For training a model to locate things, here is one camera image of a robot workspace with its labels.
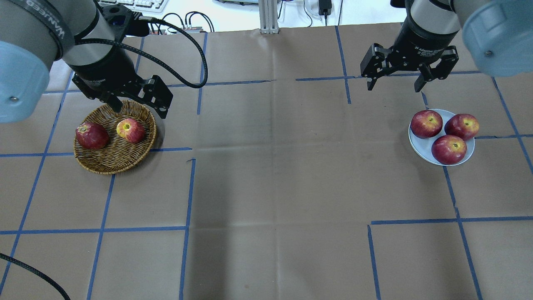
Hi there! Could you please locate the aluminium frame post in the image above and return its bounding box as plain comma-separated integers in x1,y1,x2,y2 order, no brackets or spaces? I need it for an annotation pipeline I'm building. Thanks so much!
258,0,279,34

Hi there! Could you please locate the black power adapter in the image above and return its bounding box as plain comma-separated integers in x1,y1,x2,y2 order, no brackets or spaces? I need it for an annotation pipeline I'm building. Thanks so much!
318,0,332,16

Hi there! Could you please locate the red apple on plate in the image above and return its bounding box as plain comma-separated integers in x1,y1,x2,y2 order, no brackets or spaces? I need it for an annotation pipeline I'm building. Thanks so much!
410,110,443,139
431,135,468,165
445,113,480,141

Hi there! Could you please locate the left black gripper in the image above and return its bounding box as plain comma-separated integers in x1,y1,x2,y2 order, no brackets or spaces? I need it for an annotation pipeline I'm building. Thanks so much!
72,49,173,119

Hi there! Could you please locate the light blue plate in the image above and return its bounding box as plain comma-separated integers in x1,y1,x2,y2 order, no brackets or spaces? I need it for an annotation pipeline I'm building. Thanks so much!
408,109,475,166

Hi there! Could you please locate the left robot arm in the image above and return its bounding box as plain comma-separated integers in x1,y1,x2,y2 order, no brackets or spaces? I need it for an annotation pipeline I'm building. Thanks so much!
0,0,173,123

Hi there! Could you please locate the red yellow apple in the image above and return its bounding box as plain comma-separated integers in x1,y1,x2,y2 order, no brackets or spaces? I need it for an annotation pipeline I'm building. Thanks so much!
116,118,145,144

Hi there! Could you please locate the woven wicker basket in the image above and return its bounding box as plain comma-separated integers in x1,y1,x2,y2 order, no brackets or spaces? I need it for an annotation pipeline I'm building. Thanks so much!
73,100,157,175

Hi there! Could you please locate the white keyboard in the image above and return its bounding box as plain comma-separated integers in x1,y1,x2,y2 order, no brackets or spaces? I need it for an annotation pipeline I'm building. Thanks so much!
97,0,170,13

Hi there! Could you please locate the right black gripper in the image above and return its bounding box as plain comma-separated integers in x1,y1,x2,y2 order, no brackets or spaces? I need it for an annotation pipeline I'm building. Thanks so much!
361,15,459,93

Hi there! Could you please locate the dark red apple in basket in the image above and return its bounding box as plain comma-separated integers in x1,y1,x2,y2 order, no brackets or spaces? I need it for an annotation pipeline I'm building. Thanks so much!
75,122,110,150

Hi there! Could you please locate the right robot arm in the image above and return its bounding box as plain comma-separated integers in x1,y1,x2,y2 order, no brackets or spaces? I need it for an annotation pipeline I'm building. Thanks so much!
360,0,533,93

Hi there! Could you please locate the black braided cable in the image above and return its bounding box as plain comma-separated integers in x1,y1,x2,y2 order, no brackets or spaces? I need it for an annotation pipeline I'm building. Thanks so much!
75,17,209,89

